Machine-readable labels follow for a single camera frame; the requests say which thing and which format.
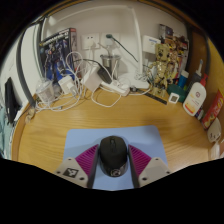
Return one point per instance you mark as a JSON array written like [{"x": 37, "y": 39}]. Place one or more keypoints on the large white power adapter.
[{"x": 90, "y": 79}]

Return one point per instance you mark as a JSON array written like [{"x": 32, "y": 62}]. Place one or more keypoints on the white pump lotion bottle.
[{"x": 195, "y": 98}]

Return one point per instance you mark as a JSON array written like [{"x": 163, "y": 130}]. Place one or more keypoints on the white wall socket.
[
  {"x": 90, "y": 41},
  {"x": 115, "y": 41}
]

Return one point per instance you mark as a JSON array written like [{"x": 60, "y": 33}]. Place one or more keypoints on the metal cup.
[{"x": 110, "y": 63}]

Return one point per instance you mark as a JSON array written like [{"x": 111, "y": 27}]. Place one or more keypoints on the clear plastic jar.
[{"x": 45, "y": 90}]

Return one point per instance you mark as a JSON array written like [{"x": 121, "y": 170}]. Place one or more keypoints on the blue robot model kit box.
[{"x": 56, "y": 53}]

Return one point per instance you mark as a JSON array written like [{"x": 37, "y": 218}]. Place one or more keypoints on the red snack can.
[{"x": 213, "y": 110}]

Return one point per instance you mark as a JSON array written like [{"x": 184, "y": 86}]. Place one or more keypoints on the white wall box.
[{"x": 151, "y": 44}]

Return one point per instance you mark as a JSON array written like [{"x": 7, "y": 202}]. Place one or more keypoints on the blue bottle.
[{"x": 183, "y": 80}]

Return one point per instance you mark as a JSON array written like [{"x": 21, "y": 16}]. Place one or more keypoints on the brown tree figure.
[{"x": 160, "y": 66}]

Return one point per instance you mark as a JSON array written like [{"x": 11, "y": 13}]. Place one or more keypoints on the small white charger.
[{"x": 66, "y": 85}]

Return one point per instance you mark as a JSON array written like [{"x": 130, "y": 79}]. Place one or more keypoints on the light blue mouse pad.
[{"x": 83, "y": 136}]

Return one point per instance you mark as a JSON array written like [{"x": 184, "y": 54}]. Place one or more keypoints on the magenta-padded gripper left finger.
[{"x": 68, "y": 168}]

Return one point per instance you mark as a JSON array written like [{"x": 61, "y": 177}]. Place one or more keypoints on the white mug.
[{"x": 214, "y": 130}]

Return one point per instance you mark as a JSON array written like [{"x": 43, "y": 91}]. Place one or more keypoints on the black computer mouse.
[{"x": 113, "y": 153}]

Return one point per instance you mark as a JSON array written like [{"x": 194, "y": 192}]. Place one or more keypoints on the bed with teal blanket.
[{"x": 4, "y": 133}]

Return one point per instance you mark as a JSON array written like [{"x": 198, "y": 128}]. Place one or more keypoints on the colourful model kit box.
[{"x": 176, "y": 43}]

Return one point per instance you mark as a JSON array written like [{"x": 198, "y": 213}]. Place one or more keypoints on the white power strip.
[{"x": 116, "y": 88}]

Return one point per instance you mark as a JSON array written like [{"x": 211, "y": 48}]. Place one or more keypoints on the small white cube clock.
[{"x": 173, "y": 98}]

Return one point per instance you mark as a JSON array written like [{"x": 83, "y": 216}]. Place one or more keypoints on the small white cup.
[{"x": 216, "y": 150}]

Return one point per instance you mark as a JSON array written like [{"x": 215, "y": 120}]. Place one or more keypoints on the teal box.
[{"x": 181, "y": 90}]

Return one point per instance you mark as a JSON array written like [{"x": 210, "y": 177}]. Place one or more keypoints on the black backpack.
[{"x": 10, "y": 100}]

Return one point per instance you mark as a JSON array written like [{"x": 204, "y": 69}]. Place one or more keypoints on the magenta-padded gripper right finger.
[{"x": 156, "y": 168}]

